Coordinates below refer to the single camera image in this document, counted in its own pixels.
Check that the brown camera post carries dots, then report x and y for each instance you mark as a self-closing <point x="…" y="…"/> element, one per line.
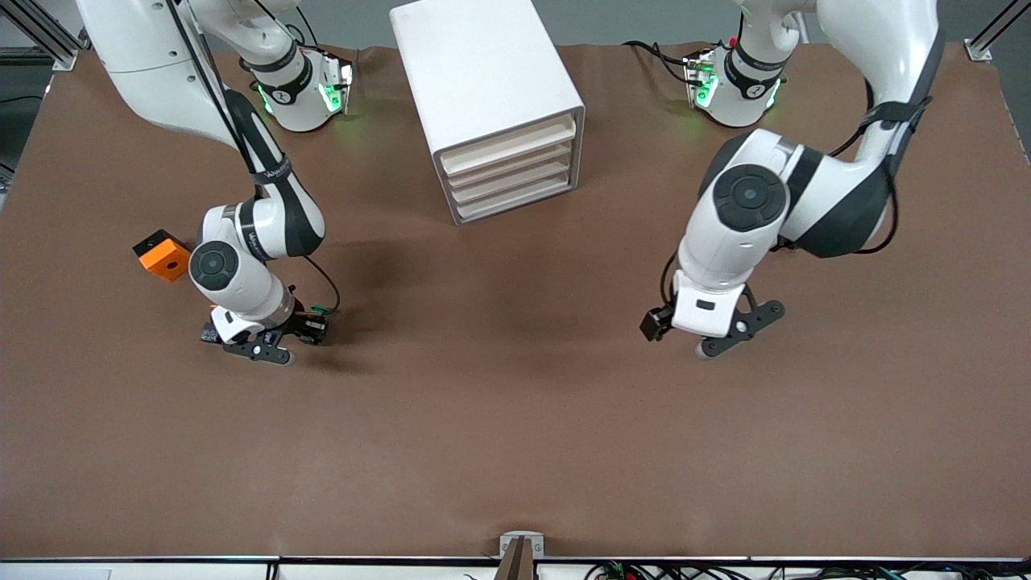
<point x="515" y="565"/>

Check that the yellow push button switch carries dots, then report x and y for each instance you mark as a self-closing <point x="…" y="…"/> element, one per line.
<point x="211" y="332"/>

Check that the green push button switch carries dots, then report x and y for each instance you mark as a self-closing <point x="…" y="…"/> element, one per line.
<point x="316" y="308"/>

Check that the white plastic drawer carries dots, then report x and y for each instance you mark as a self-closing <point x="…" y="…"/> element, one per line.
<point x="507" y="147"/>
<point x="499" y="188"/>
<point x="511" y="165"/>
<point x="515" y="201"/>

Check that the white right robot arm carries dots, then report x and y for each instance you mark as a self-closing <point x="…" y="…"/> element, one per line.
<point x="242" y="266"/>

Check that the grey metal bracket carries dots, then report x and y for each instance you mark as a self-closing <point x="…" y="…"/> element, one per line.
<point x="522" y="541"/>

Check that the orange button enclosure box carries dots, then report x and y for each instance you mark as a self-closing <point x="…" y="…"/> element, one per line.
<point x="165" y="262"/>

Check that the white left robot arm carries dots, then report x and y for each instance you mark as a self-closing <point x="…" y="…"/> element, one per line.
<point x="749" y="209"/>

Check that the aluminium frame profile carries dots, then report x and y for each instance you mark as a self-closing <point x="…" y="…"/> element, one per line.
<point x="979" y="50"/>
<point x="64" y="58"/>

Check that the white drawer cabinet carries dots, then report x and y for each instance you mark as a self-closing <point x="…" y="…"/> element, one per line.
<point x="483" y="72"/>

